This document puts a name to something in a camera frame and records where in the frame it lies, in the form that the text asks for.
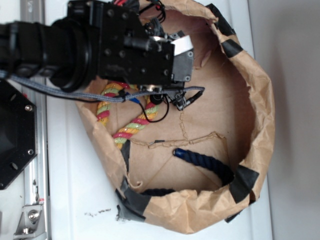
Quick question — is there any metal corner bracket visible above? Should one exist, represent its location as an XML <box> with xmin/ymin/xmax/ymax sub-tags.
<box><xmin>13</xmin><ymin>204</ymin><xmax>45</xmax><ymax>239</ymax></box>

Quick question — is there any multicolour twisted rope toy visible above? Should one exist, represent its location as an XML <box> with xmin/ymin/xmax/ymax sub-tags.
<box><xmin>96</xmin><ymin>81</ymin><xmax>159</xmax><ymax>149</ymax></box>

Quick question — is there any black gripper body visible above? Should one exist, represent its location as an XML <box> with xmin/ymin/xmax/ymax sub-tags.
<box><xmin>66</xmin><ymin>0</ymin><xmax>186</xmax><ymax>87</ymax></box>

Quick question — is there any brown paper bin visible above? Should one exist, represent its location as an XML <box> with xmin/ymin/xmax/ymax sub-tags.
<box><xmin>77</xmin><ymin>0</ymin><xmax>275</xmax><ymax>234</ymax></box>

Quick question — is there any dark blue rope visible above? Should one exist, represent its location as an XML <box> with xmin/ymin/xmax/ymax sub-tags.
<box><xmin>141</xmin><ymin>147</ymin><xmax>235</xmax><ymax>196</ymax></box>

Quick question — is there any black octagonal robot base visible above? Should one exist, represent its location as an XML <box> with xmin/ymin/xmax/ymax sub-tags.
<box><xmin>0</xmin><ymin>79</ymin><xmax>37</xmax><ymax>190</ymax></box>

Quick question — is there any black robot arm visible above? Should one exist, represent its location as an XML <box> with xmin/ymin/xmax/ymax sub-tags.
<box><xmin>0</xmin><ymin>0</ymin><xmax>194</xmax><ymax>92</ymax></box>

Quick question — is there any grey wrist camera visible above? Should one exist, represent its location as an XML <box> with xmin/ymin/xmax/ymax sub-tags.
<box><xmin>171</xmin><ymin>35</ymin><xmax>194</xmax><ymax>82</ymax></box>

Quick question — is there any aluminium rail frame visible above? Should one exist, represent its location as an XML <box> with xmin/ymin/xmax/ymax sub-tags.
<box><xmin>13</xmin><ymin>0</ymin><xmax>52</xmax><ymax>240</ymax></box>

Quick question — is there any grey braided cable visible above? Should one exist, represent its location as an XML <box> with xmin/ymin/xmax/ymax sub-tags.
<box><xmin>0</xmin><ymin>69</ymin><xmax>206</xmax><ymax>103</ymax></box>

